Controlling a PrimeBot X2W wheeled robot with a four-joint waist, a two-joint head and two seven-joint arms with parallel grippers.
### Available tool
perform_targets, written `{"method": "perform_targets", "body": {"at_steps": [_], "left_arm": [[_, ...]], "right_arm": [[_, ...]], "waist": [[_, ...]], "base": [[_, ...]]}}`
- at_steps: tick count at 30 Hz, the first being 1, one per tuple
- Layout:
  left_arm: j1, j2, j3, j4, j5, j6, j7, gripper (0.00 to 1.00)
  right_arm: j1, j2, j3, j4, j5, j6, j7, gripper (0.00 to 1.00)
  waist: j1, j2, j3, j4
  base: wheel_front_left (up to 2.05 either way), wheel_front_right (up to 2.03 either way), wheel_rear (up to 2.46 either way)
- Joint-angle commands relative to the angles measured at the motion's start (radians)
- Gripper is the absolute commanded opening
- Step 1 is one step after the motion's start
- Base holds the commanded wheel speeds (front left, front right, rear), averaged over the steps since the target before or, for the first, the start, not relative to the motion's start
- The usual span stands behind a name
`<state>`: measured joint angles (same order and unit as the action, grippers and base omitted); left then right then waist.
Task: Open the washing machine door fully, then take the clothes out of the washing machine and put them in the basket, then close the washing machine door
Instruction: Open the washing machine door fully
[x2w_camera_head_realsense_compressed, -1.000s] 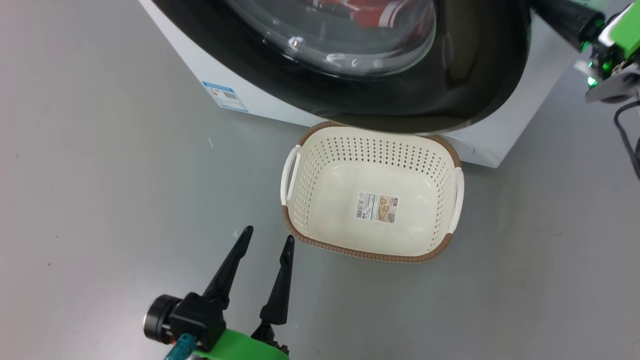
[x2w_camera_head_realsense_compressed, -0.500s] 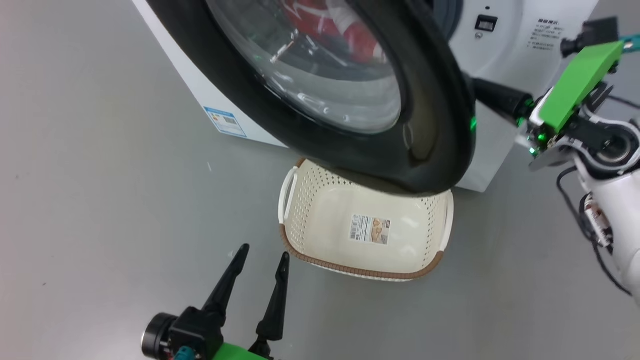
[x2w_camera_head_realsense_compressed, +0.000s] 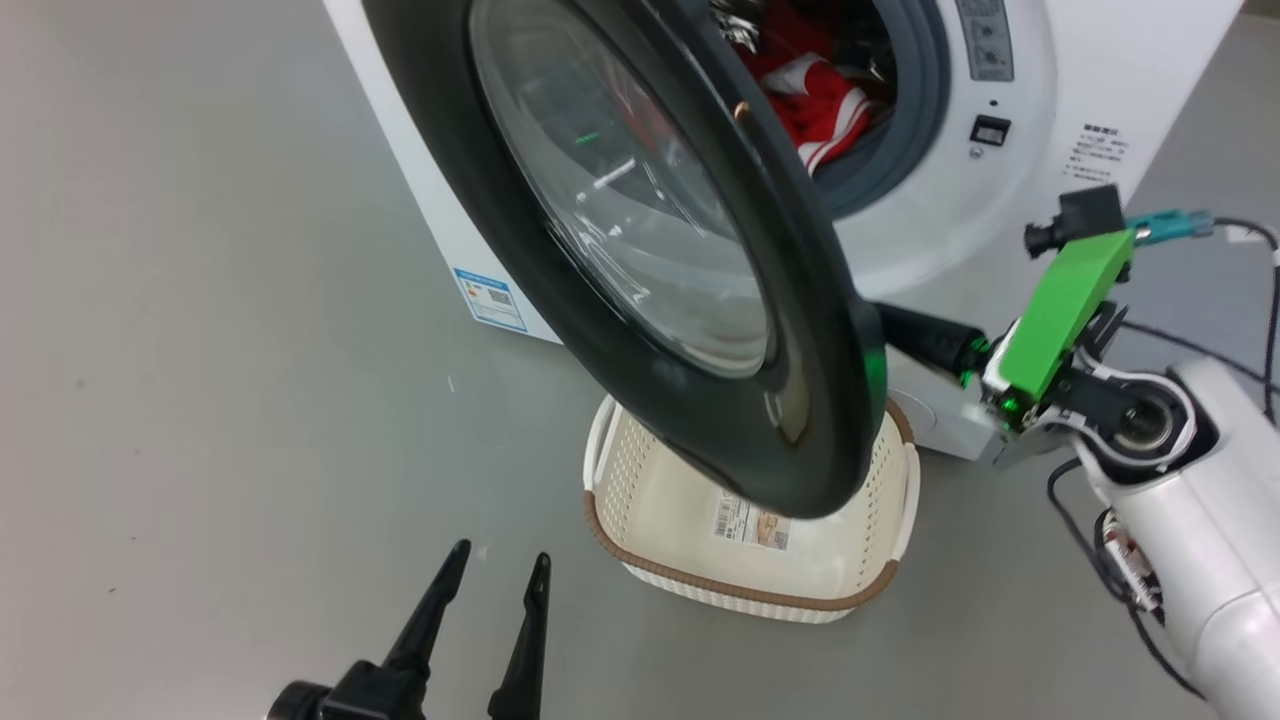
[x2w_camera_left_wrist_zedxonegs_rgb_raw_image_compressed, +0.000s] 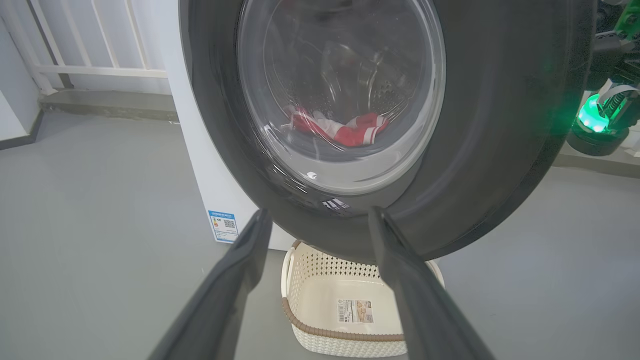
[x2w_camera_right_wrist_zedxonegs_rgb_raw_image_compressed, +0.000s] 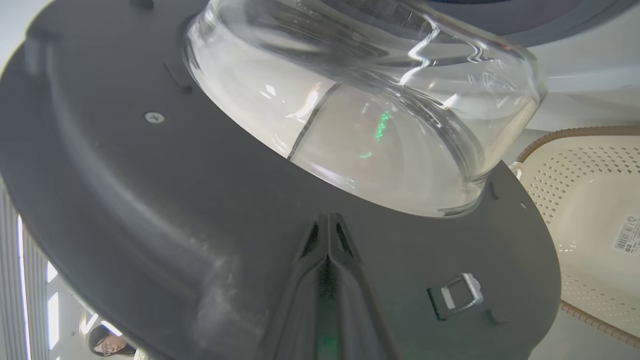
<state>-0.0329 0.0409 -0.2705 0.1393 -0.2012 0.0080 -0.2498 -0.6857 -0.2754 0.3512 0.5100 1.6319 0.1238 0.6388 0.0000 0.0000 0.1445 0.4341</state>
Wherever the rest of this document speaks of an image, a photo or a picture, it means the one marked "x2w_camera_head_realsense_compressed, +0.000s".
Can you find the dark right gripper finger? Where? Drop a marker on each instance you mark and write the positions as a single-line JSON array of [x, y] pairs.
[[935, 342]]

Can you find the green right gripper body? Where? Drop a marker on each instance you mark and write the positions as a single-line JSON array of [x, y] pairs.
[[1065, 310]]

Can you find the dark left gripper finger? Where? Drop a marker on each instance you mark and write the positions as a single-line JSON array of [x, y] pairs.
[[425, 620], [525, 660]]

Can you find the red shorts with white trim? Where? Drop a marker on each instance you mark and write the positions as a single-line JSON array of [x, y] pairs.
[[825, 105]]

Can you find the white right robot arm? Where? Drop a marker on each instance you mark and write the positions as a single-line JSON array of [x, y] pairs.
[[1200, 500]]

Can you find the white front-load washing machine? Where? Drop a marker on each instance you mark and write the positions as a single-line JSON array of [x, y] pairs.
[[1010, 220]]

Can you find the cream perforated laundry basket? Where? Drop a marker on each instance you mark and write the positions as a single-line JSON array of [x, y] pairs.
[[680, 520]]

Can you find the basket product label sticker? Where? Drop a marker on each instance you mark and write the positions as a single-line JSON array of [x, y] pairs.
[[750, 522]]

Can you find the blue energy label sticker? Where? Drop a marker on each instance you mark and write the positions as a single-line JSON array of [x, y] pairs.
[[490, 300]]

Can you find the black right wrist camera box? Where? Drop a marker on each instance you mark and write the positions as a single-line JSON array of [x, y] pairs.
[[1085, 215]]

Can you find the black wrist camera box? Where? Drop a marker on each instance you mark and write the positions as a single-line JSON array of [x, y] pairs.
[[360, 695], [1085, 215]]

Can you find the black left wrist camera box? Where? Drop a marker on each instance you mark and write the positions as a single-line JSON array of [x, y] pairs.
[[360, 695]]

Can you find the teal right camera connector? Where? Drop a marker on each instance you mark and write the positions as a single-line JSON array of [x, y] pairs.
[[1165, 226]]

